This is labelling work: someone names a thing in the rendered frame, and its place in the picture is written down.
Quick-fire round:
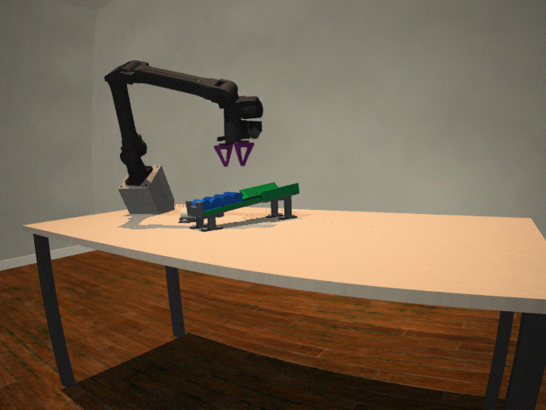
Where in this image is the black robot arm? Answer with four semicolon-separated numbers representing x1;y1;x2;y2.
105;60;263;186

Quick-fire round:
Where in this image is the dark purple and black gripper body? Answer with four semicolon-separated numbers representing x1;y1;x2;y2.
217;118;250;145

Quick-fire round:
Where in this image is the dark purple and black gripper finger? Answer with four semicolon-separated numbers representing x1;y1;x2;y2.
214;145;233;167
234;143;254;166

